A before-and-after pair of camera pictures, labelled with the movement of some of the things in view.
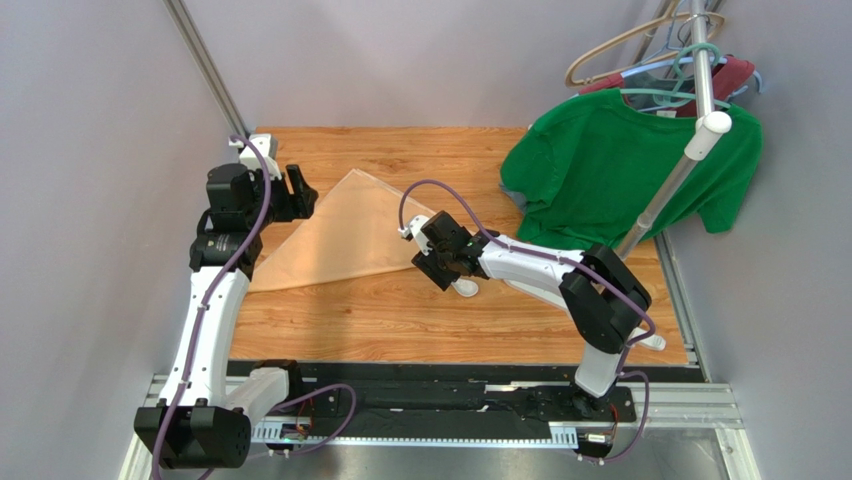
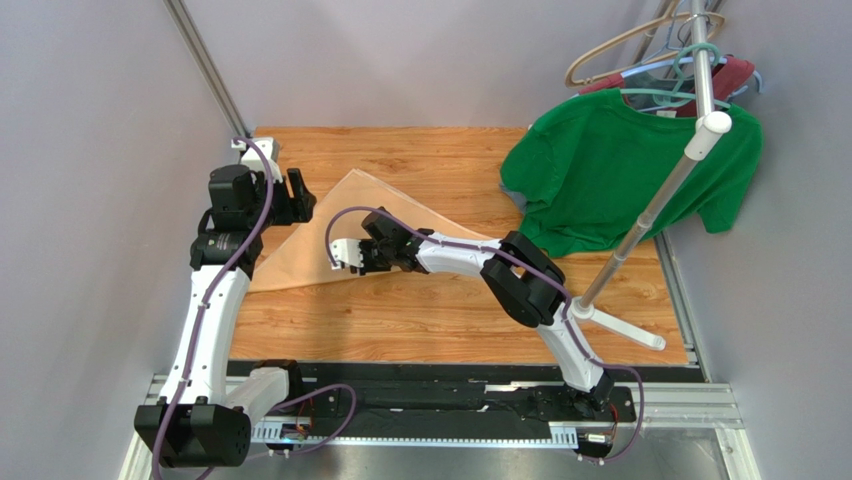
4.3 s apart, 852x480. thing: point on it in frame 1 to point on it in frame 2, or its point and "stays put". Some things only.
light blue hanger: x=684 y=61 stays put
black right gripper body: x=435 y=267 to x=371 y=250
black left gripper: x=299 y=204 stays put
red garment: x=732 y=70 stays put
